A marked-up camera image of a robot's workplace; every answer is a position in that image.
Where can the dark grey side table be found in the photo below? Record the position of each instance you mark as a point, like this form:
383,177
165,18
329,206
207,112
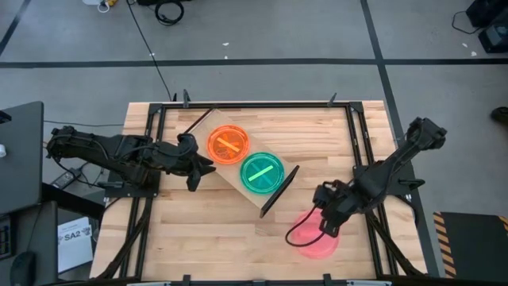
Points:
35,238

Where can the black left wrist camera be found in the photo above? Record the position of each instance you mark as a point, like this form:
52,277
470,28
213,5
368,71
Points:
187,144

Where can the large black case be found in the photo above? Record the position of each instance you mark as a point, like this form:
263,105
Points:
488,12

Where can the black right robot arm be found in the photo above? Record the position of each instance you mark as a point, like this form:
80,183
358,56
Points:
401,153

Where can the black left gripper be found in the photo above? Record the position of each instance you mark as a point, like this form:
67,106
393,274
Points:
170,159

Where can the person's shoe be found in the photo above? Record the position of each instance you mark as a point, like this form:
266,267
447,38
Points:
501,115

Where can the white cup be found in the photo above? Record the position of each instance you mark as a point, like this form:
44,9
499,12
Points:
2,151

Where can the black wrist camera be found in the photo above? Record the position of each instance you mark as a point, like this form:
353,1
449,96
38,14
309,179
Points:
187,144
321,194

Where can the white and yellow plug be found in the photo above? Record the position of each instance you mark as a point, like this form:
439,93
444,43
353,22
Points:
108,3

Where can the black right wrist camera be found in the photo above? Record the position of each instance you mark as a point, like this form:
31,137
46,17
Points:
321,194

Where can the black computer mouse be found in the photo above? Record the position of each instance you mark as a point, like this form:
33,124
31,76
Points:
23,270

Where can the transparent blue plastic plate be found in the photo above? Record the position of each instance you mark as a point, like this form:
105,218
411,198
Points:
274,180
254,186

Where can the black aluminium table frame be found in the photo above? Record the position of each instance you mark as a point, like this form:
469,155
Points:
258,105

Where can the white printed paper sheet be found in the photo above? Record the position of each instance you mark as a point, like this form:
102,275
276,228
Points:
75,250

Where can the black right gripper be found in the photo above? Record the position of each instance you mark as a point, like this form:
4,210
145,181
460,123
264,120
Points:
341,200

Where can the grey desk top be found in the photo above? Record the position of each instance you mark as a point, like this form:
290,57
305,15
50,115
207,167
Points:
21,159

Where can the black hazard striped mat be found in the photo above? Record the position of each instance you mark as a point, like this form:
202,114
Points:
476,246

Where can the small black case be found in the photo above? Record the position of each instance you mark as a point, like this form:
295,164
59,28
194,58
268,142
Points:
496,39

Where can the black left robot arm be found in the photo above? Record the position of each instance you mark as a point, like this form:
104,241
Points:
91,147

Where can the black table clamp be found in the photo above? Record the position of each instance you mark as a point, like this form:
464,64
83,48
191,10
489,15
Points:
186,280
332,100
185,99
327,279

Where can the black power adapter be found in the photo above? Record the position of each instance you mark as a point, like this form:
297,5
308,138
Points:
66,179

